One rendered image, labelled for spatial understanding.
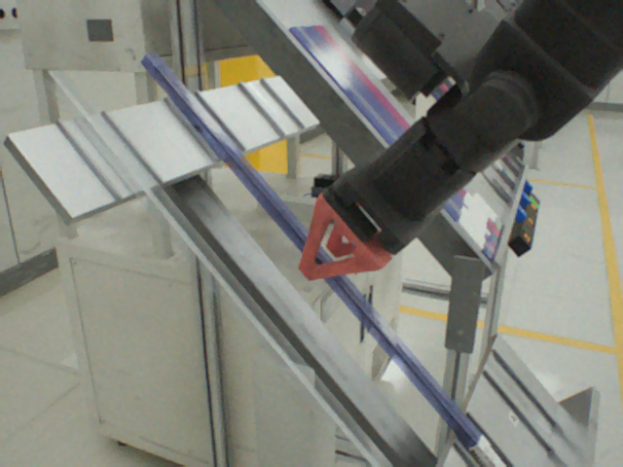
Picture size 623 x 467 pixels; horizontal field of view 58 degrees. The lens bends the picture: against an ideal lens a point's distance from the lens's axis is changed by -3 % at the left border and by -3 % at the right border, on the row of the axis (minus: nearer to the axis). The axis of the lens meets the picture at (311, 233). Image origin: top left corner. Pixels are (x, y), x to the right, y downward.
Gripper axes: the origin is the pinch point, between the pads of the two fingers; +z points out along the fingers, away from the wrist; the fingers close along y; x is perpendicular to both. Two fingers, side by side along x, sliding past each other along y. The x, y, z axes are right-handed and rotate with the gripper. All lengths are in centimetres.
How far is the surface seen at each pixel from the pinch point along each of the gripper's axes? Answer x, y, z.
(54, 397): -24, -50, 147
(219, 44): -52, -67, 32
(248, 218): -21, -72, 61
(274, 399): 6.8, 2.4, 12.9
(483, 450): 20.5, 0.4, 0.3
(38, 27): -73, -40, 45
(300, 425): 10.1, 2.4, 12.6
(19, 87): -137, -112, 139
